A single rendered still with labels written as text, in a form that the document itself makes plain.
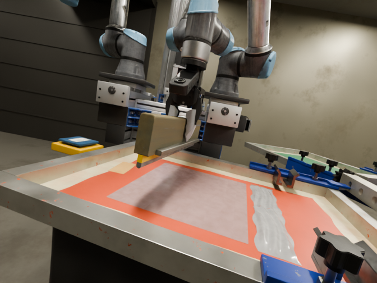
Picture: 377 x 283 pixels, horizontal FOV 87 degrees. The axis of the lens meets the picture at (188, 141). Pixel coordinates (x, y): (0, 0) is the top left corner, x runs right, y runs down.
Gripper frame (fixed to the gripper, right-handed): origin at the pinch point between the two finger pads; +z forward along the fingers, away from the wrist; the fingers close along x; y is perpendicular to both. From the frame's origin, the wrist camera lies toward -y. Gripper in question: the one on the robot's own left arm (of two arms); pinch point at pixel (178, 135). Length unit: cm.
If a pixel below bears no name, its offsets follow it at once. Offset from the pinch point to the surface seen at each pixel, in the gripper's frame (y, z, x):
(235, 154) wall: 343, 66, -18
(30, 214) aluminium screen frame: -29.3, 13.2, 13.4
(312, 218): 2.8, 13.8, -38.1
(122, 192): -13.3, 13.7, 6.9
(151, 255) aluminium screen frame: -29.3, 12.2, -8.0
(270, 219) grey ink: -6.5, 12.9, -26.6
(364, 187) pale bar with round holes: 19, 6, -56
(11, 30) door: 242, -85, 428
